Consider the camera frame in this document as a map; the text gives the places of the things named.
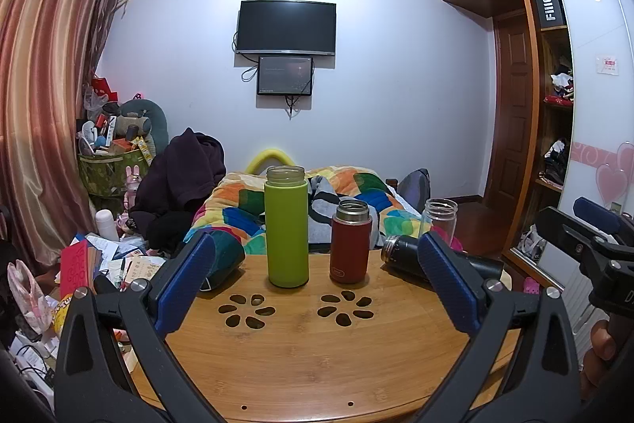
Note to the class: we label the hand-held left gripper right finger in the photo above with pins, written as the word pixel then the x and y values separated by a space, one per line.
pixel 447 283

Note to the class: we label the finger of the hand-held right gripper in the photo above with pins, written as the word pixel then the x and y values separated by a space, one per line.
pixel 594 208
pixel 562 230

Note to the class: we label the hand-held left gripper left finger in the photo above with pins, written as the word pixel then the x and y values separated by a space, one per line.
pixel 187 275

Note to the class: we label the black insulated cup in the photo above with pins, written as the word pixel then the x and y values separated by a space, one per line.
pixel 406 253

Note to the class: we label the clear glass cup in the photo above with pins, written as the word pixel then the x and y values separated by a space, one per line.
pixel 442 216

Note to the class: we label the red insulated cup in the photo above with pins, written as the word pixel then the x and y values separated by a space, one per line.
pixel 350 244

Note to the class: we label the tall green cup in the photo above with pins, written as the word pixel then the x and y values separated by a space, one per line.
pixel 287 232

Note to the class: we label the person's right hand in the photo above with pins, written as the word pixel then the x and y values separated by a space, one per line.
pixel 598 356

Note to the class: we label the white shopping bag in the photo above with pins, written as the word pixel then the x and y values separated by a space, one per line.
pixel 532 245

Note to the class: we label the pile of papers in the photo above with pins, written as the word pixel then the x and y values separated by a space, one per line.
pixel 126 264

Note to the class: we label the folded clothes pile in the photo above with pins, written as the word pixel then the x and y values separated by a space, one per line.
pixel 555 159
pixel 562 83

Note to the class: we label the pink slipper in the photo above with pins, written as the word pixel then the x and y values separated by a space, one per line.
pixel 531 286

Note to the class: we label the colourful patchwork blanket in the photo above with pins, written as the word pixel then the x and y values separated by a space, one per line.
pixel 233 205

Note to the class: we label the small white bottle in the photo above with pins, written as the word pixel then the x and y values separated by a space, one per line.
pixel 105 225

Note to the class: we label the dark purple garment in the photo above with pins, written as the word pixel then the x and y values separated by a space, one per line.
pixel 183 175

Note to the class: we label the grey backpack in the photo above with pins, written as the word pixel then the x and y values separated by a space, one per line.
pixel 415 187

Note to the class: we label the pink rabbit toy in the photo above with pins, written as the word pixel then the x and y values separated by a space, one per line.
pixel 131 185

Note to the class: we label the red patterned box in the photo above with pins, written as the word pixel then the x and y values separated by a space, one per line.
pixel 74 270

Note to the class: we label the green storage bin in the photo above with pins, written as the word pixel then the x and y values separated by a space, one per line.
pixel 106 173

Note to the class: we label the brown wooden door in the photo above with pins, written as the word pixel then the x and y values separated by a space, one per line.
pixel 512 106

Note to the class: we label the yellow foam tube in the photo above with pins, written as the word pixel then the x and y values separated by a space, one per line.
pixel 270 155

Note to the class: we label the brown wooden wardrobe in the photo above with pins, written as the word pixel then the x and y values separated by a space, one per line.
pixel 559 56

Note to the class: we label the pink plastic bag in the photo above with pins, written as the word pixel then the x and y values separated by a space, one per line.
pixel 27 301

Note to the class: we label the black printed box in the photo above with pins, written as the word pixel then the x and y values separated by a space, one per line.
pixel 548 9

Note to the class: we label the striped pink curtain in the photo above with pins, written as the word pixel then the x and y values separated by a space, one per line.
pixel 47 96

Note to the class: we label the small black wall monitor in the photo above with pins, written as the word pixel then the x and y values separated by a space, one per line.
pixel 285 75

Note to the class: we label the black wall television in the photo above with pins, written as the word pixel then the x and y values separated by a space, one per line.
pixel 286 27

